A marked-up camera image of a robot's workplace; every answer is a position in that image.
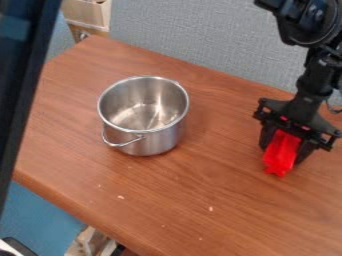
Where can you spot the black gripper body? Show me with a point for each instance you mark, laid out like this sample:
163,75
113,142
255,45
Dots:
298,118

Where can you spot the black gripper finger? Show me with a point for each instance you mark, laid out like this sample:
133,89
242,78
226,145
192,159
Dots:
306,148
268,129

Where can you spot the red cross-shaped plastic bar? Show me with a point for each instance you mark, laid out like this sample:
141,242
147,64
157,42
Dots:
280,153

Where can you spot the stainless steel pot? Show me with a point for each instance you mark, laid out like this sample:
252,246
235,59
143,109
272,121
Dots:
143,110

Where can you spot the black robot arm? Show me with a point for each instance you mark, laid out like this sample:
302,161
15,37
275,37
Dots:
308,23

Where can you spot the wooden table leg frame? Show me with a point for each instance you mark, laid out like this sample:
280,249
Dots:
91,243

